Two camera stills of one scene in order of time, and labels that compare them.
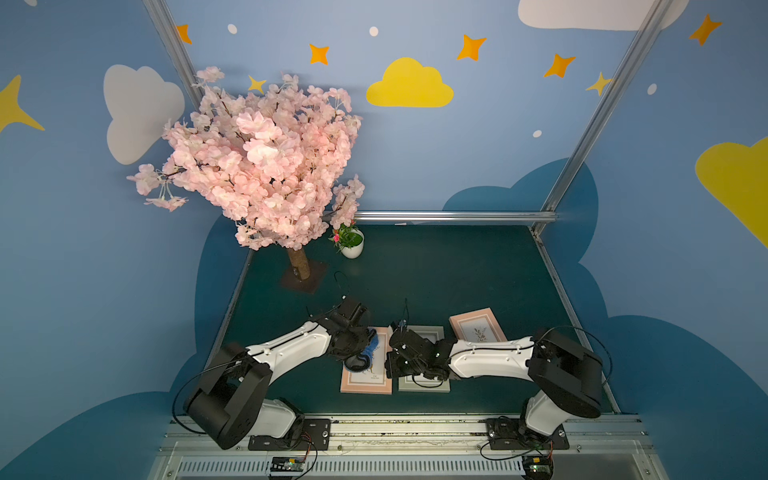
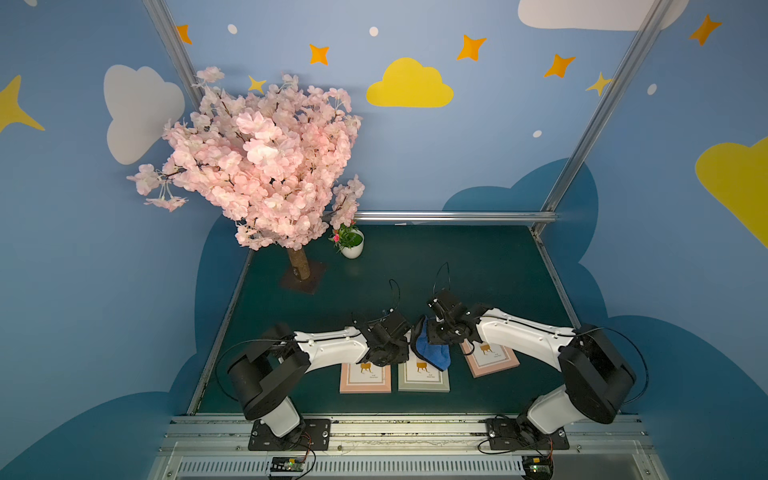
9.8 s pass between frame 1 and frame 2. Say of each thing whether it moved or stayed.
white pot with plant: stayed
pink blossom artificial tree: stayed
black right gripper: moved
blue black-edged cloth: moved
